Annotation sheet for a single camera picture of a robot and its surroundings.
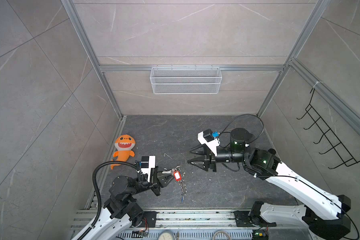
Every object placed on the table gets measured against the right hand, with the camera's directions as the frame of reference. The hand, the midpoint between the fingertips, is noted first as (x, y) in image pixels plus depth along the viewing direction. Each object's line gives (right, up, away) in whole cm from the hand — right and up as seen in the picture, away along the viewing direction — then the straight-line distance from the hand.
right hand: (189, 155), depth 55 cm
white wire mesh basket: (-1, +42, +41) cm, 59 cm away
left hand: (-4, -5, -2) cm, 7 cm away
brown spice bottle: (+52, -4, +35) cm, 63 cm away
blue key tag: (-3, -29, +25) cm, 38 cm away
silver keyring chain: (-3, -10, 0) cm, 10 cm away
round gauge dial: (-10, -38, +11) cm, 41 cm away
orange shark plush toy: (-40, 0, +38) cm, 55 cm away
